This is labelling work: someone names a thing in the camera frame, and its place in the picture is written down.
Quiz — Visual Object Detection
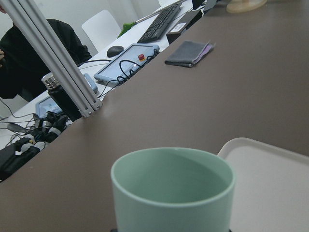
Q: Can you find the aluminium frame post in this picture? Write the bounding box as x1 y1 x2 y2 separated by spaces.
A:
0 0 102 117

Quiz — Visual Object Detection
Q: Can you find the black keyboard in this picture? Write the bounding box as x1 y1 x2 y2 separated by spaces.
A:
138 2 182 44

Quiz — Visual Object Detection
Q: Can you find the grey folded cloth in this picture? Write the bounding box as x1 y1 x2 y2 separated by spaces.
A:
165 41 206 67

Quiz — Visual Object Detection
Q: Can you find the blue teach pendant tablet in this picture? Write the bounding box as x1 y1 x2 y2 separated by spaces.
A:
35 97 62 118

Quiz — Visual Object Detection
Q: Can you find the green plastic cup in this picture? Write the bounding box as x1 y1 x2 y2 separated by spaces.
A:
111 147 236 232

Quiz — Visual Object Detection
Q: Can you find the black computer mouse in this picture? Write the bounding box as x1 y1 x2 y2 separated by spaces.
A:
106 45 124 58

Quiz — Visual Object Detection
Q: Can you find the cream rabbit print tray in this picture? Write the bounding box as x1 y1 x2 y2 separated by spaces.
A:
218 138 309 232

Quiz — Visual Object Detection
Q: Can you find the person in black clothes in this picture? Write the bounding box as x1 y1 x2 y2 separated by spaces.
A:
0 19 92 102

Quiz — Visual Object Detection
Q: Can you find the purple folded cloth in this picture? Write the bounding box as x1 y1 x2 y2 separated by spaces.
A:
193 43 215 65

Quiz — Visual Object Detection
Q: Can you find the white office chair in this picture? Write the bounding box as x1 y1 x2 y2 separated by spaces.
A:
82 10 121 52

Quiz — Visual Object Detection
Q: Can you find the black water bottle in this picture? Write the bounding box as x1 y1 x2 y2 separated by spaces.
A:
42 72 82 121

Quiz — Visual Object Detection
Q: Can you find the black power adapter box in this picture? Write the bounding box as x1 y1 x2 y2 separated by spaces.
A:
166 10 202 44

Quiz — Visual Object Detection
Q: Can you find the wooden mug tree stand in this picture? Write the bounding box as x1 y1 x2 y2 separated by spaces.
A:
226 0 267 14

